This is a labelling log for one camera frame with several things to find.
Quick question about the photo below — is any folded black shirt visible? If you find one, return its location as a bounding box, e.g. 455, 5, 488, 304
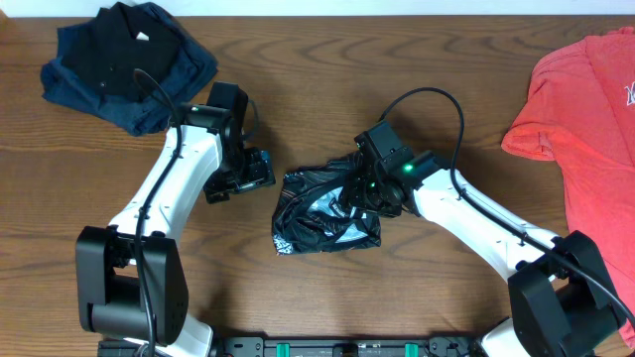
62, 2, 182, 101

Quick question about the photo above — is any folded dark blue garment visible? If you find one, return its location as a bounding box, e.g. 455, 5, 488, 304
41, 2, 217, 136

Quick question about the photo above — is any red t-shirt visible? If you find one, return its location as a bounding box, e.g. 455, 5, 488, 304
500, 25, 635, 348

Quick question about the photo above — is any black cable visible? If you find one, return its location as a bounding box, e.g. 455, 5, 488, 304
131, 67, 185, 357
377, 86, 635, 333

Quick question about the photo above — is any left black cable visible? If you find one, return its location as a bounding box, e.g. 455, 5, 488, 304
131, 67, 185, 357

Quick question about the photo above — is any right black cable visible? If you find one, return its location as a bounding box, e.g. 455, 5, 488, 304
377, 86, 635, 333

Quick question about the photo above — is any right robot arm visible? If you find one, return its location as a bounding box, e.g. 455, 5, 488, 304
343, 147, 634, 356

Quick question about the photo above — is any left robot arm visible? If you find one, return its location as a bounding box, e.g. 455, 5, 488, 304
75, 100, 275, 356

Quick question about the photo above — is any black patterned jersey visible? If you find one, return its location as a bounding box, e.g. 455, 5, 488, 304
272, 153, 381, 255

